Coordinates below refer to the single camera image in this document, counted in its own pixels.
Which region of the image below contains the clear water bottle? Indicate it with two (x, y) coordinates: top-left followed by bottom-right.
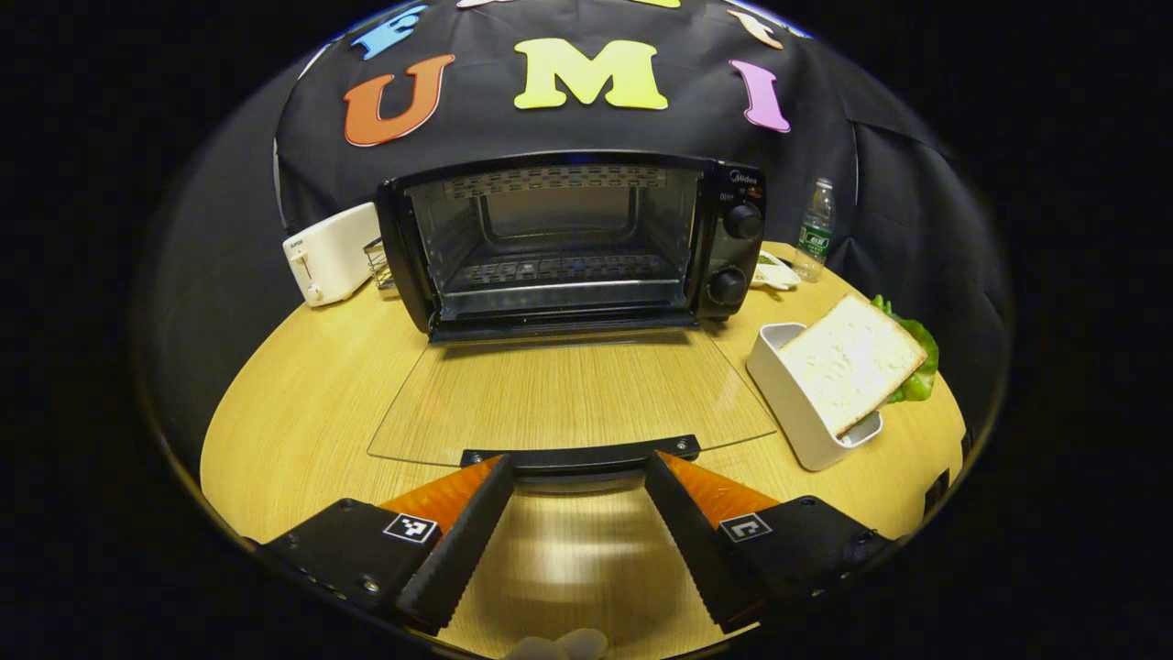
(793, 178), (837, 282)

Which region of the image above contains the lettuce sandwich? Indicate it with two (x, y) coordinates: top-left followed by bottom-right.
(777, 293), (940, 439)

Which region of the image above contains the white toaster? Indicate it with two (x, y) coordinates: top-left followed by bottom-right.
(282, 202), (384, 308)

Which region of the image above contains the white rectangular tray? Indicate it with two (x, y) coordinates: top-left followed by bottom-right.
(746, 322), (885, 473)

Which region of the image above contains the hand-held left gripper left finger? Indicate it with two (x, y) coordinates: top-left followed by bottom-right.
(261, 454), (516, 635)

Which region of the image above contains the black electric oven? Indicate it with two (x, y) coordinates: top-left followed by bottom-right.
(367, 151), (780, 478)

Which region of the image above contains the black backdrop cloth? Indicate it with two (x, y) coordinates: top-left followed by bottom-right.
(128, 0), (1014, 478)

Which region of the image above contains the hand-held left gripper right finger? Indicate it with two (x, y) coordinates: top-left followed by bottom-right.
(644, 449), (895, 635)

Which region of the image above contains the white divided plate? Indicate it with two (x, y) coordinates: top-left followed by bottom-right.
(750, 249), (802, 292)

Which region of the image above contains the small wire rack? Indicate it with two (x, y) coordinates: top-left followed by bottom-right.
(364, 236), (400, 296)

